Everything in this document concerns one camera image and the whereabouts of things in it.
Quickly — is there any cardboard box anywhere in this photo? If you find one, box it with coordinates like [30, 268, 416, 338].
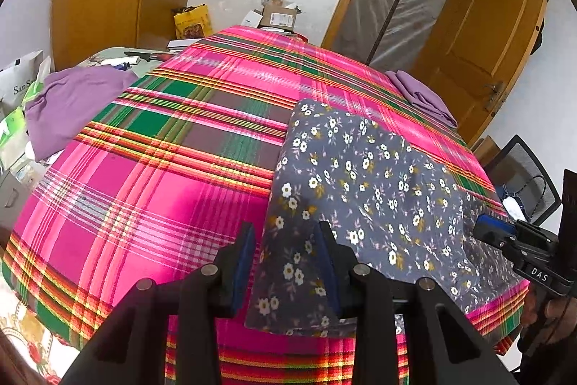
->
[261, 0, 303, 33]

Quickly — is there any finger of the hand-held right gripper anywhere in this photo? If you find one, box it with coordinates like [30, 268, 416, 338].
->
[473, 213, 520, 251]

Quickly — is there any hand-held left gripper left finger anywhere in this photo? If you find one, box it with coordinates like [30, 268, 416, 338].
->
[61, 222, 257, 385]

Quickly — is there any white paper shopping bag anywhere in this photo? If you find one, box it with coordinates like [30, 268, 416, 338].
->
[0, 50, 46, 110]

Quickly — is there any pink green plaid blanket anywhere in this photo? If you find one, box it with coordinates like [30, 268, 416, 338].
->
[0, 26, 533, 385]

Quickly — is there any yellow paper bag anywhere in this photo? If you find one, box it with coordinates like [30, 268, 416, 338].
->
[173, 4, 212, 39]

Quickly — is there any black office chair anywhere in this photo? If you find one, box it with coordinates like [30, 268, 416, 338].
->
[484, 135, 564, 228]

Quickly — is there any crumpled purple cloth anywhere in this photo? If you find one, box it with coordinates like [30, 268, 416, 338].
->
[25, 66, 138, 160]

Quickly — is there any green packet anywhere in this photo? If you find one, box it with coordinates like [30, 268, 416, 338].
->
[0, 105, 32, 169]

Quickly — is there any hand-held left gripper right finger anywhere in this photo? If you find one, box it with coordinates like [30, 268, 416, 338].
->
[314, 221, 519, 385]

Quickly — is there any wooden door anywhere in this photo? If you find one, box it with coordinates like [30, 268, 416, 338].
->
[412, 0, 553, 146]

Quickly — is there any rose print bedsheet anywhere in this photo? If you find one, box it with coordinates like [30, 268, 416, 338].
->
[0, 272, 86, 385]

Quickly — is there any folded purple cloth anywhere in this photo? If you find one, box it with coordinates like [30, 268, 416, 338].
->
[385, 69, 458, 128]

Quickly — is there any person's right forearm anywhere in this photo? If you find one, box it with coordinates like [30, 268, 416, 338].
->
[518, 324, 577, 385]

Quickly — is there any person's right hand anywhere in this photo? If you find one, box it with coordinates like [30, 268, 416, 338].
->
[522, 286, 577, 328]

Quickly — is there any white carton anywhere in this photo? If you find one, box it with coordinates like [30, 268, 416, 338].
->
[241, 8, 264, 29]

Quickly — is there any grey floral garment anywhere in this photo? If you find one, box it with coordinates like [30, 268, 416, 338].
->
[244, 99, 530, 338]

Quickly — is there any cardboard sheet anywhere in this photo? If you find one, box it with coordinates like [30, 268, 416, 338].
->
[471, 135, 501, 165]

